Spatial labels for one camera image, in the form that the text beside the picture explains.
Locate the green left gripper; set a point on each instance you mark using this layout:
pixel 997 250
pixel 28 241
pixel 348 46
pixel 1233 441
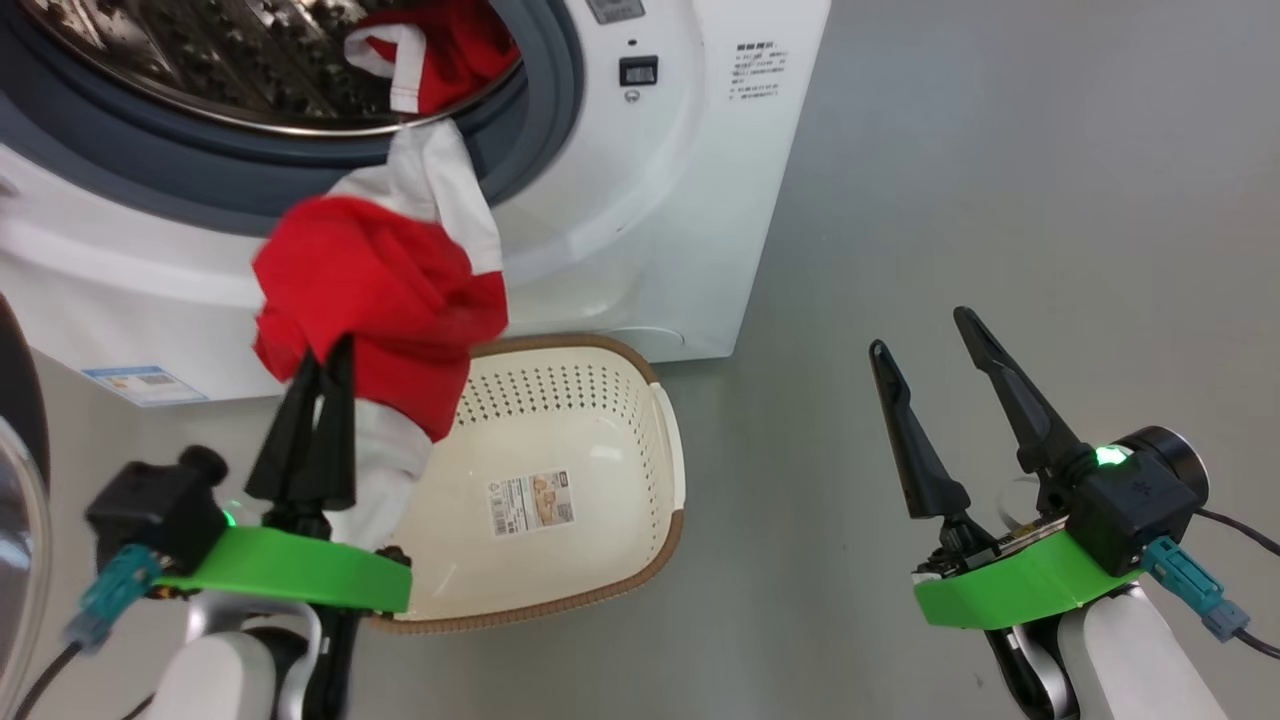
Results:
pixel 290 570

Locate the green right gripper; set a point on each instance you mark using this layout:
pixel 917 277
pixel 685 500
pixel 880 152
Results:
pixel 1020 590

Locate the red and white jersey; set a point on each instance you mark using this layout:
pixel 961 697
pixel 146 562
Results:
pixel 380 280

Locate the black round washing machine door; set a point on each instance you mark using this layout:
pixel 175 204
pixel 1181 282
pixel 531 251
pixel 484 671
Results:
pixel 15 480

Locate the paper label inside basket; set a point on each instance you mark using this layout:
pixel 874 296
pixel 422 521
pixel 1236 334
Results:
pixel 531 503

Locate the cream perforated laundry basket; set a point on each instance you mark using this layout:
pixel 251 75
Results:
pixel 590 440

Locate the grey rubber door gasket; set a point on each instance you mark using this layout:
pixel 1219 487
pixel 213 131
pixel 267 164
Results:
pixel 150 160

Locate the white washing machine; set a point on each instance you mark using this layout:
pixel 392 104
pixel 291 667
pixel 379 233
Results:
pixel 650 220

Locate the steel washing machine drum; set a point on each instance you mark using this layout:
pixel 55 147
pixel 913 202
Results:
pixel 200 60

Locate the blue energy label sticker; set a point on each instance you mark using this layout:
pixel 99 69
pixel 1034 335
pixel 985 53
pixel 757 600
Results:
pixel 145 385

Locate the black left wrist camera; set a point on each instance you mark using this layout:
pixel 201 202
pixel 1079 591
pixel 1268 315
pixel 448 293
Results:
pixel 150 510

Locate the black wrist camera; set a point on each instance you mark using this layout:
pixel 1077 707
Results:
pixel 150 510
pixel 1140 500

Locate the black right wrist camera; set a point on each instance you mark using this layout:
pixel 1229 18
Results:
pixel 1140 500

